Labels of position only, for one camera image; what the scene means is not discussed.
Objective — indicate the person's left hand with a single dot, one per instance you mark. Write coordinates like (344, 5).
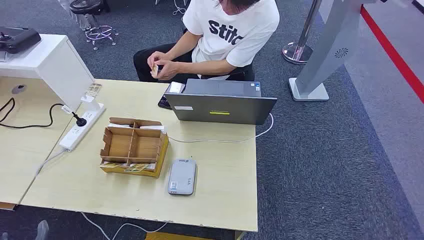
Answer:
(169, 70)

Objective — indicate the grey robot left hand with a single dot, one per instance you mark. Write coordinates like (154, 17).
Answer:
(42, 230)

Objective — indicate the person's right hand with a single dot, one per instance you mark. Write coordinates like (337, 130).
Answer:
(155, 58)

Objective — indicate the patterned ID card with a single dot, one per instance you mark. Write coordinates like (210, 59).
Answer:
(154, 71)

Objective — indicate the person's left forearm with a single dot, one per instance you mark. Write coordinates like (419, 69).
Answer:
(205, 67)

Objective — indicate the person's right forearm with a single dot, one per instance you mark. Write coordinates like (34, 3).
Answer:
(185, 44)

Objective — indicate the white card stack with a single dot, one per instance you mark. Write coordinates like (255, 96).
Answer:
(152, 128)
(118, 126)

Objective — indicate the clear acrylic card holder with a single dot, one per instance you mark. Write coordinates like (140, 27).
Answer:
(94, 88)

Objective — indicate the person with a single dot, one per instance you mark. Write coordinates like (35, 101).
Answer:
(232, 33)

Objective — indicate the grey card reader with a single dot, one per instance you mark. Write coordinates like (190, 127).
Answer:
(182, 177)

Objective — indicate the small white item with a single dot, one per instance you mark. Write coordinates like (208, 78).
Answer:
(176, 87)

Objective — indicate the black phone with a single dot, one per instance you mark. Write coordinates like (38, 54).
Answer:
(164, 101)

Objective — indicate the grey laptop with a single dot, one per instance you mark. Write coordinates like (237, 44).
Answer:
(218, 107)

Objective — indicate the white power adapter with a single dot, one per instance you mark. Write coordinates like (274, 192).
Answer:
(90, 103)

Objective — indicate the wooden compartment box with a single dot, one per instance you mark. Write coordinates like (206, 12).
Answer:
(132, 145)

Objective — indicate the black round stool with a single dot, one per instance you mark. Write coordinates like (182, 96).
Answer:
(86, 5)

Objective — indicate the white cabinet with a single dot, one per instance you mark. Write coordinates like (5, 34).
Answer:
(49, 63)

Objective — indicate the white power strip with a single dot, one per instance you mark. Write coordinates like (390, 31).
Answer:
(78, 130)

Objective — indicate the yellow board under desk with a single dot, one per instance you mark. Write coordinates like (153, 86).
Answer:
(172, 236)

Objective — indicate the black joystick controller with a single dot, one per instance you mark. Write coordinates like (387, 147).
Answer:
(18, 38)

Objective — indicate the grey desk grommet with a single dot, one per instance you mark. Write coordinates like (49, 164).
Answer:
(19, 88)

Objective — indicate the grey kiosk stand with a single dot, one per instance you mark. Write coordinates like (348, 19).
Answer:
(328, 49)

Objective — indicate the chrome stanchion post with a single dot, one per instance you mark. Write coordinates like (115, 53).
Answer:
(299, 51)

